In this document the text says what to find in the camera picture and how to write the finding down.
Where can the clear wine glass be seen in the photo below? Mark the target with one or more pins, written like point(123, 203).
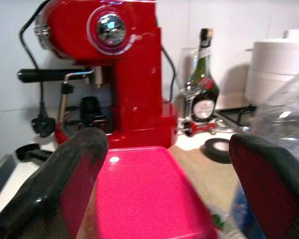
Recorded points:
point(189, 74)

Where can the black tape roll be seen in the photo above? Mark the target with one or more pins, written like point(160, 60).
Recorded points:
point(218, 149)

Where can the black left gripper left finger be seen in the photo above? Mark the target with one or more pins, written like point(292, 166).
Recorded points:
point(44, 189)

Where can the beige placemat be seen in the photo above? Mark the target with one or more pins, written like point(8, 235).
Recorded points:
point(209, 179)

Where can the red lid food container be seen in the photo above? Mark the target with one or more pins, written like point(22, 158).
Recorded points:
point(144, 194)

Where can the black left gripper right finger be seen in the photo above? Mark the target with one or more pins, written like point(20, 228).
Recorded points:
point(276, 189)

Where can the red coffee machine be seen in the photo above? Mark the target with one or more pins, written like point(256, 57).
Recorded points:
point(139, 99)

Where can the red corkscrew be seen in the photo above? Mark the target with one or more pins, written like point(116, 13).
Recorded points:
point(199, 127)

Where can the clear plastic water bottle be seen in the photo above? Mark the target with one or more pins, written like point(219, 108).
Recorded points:
point(284, 119)

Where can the black plastic scoop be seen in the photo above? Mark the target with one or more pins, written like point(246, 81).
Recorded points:
point(30, 152)

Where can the white cooking pot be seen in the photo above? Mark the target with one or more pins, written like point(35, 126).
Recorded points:
point(271, 74)

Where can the dark glass bottle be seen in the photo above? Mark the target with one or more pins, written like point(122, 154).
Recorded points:
point(206, 99)

